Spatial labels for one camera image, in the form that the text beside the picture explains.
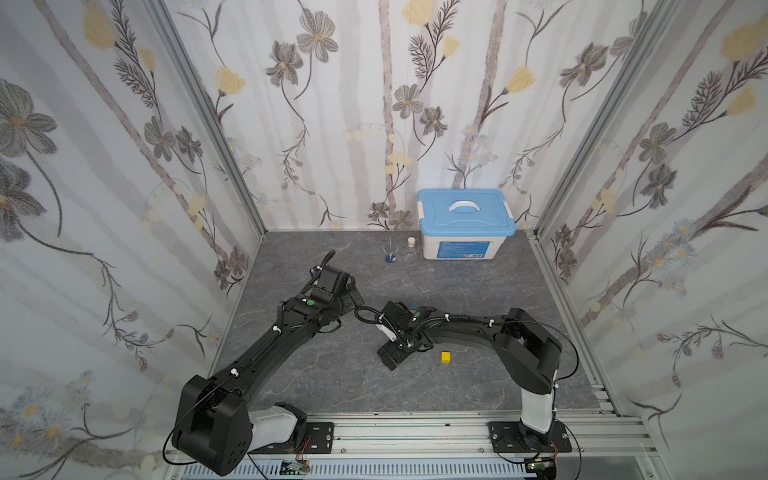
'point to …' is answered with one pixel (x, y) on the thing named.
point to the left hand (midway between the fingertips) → (351, 298)
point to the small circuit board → (295, 468)
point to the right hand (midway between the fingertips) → (397, 342)
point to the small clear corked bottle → (410, 258)
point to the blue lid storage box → (463, 224)
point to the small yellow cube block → (446, 357)
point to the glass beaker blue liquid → (390, 249)
